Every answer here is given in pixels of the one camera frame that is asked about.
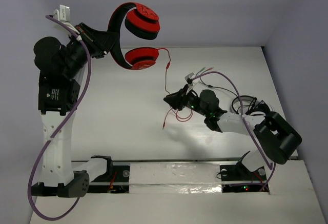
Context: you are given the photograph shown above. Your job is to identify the red headphone cable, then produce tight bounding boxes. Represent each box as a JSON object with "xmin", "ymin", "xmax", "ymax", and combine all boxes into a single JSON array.
[{"xmin": 156, "ymin": 48, "xmax": 194, "ymax": 130}]

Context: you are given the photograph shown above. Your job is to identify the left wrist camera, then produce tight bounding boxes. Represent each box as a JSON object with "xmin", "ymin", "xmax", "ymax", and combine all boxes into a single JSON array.
[{"xmin": 53, "ymin": 5, "xmax": 70, "ymax": 23}]

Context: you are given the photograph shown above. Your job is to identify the purple cable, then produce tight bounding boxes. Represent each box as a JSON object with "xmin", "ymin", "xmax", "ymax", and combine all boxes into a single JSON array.
[
  {"xmin": 192, "ymin": 71, "xmax": 277, "ymax": 191},
  {"xmin": 27, "ymin": 15, "xmax": 92, "ymax": 220}
]

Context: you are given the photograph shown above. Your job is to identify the white black headphones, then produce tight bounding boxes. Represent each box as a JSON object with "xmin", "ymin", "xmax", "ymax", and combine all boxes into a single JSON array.
[{"xmin": 230, "ymin": 95, "xmax": 273, "ymax": 116}]

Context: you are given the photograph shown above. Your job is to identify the red black headphones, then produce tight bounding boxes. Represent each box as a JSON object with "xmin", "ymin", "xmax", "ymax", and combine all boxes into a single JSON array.
[{"xmin": 107, "ymin": 2, "xmax": 160, "ymax": 70}]

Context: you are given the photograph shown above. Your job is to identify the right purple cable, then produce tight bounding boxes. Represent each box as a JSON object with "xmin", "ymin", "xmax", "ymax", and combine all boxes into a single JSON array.
[{"xmin": 192, "ymin": 71, "xmax": 277, "ymax": 191}]

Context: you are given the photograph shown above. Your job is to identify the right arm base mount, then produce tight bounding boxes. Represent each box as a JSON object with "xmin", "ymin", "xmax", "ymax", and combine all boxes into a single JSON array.
[{"xmin": 216, "ymin": 152, "xmax": 269, "ymax": 193}]

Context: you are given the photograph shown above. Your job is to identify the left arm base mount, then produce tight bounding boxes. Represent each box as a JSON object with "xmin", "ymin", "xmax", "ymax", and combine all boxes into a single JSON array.
[{"xmin": 72, "ymin": 155, "xmax": 130, "ymax": 194}]

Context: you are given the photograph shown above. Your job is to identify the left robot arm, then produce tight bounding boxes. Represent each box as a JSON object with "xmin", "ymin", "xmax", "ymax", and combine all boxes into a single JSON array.
[{"xmin": 28, "ymin": 24, "xmax": 118, "ymax": 198}]

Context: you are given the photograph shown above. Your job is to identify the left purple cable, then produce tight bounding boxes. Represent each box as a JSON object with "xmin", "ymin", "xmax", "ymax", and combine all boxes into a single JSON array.
[{"xmin": 27, "ymin": 15, "xmax": 92, "ymax": 220}]

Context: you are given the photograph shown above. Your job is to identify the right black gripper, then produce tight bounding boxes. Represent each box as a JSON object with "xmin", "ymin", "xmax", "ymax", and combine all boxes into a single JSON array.
[{"xmin": 164, "ymin": 84, "xmax": 209, "ymax": 117}]

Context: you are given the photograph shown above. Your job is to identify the black splitter audio cable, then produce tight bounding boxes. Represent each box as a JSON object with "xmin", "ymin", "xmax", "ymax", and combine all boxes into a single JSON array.
[{"xmin": 193, "ymin": 66, "xmax": 241, "ymax": 98}]

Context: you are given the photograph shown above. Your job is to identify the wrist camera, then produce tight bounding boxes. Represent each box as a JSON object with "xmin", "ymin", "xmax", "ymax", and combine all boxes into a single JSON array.
[
  {"xmin": 184, "ymin": 72, "xmax": 195, "ymax": 85},
  {"xmin": 53, "ymin": 5, "xmax": 70, "ymax": 23}
]

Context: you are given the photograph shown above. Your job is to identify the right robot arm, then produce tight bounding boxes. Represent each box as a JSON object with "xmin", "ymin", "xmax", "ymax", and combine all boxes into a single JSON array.
[{"xmin": 163, "ymin": 86, "xmax": 302, "ymax": 179}]

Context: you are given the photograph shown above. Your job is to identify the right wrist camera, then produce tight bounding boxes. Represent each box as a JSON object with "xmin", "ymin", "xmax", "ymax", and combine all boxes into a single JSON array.
[{"xmin": 184, "ymin": 72, "xmax": 195, "ymax": 85}]

